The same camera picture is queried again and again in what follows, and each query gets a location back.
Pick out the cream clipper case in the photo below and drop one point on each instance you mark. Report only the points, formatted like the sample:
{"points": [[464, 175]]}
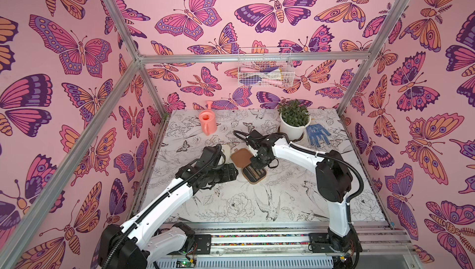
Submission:
{"points": [[226, 152]]}

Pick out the white potted green plant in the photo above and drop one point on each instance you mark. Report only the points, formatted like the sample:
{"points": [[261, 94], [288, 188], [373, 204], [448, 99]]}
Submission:
{"points": [[294, 117]]}

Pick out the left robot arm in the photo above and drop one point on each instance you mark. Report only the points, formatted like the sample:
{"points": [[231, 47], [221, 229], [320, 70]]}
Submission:
{"points": [[148, 217]]}

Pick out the blue gardening glove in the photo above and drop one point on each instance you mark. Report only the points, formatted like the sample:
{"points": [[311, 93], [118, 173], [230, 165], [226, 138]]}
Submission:
{"points": [[317, 134]]}

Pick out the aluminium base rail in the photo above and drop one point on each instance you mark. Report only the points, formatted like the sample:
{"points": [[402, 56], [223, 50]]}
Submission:
{"points": [[302, 245]]}

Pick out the pink watering can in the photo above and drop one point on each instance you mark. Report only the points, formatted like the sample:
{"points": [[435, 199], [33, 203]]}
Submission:
{"points": [[207, 120]]}

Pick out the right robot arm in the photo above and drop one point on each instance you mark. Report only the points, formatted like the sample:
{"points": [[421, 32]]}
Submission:
{"points": [[338, 182]]}

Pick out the white wire wall basket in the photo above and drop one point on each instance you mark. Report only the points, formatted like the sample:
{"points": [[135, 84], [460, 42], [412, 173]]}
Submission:
{"points": [[265, 67]]}

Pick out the dark brown clipper case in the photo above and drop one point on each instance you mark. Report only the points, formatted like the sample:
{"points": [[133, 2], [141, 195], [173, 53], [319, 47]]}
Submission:
{"points": [[242, 159]]}

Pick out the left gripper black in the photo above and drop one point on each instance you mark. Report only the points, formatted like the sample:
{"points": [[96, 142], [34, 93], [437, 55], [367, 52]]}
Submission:
{"points": [[228, 174]]}

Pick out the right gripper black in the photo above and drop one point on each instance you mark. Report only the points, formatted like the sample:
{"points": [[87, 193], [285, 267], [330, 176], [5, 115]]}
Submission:
{"points": [[260, 159]]}

